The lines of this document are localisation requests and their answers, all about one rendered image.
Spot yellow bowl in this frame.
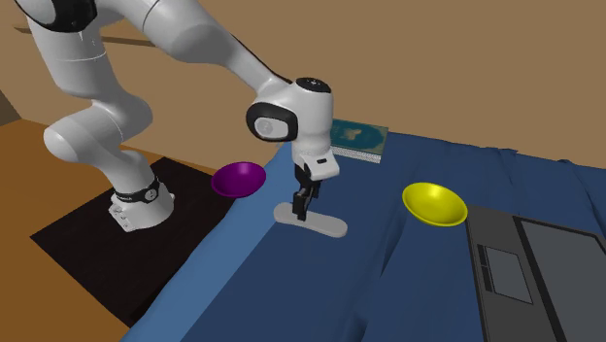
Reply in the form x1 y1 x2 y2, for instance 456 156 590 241
401 181 469 228

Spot grey remote control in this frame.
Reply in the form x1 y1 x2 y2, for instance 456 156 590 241
273 201 350 239

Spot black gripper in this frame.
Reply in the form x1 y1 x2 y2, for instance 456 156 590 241
291 162 323 222

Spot purple bowl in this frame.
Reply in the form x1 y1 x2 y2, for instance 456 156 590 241
210 161 267 199

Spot blue bed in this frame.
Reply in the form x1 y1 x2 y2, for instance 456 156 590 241
118 131 606 342

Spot teal book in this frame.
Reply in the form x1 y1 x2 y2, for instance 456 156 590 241
329 118 389 165

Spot grey laptop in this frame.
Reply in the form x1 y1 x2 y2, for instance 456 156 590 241
464 203 606 342

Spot black robot stand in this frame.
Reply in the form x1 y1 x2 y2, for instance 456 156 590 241
29 156 238 329

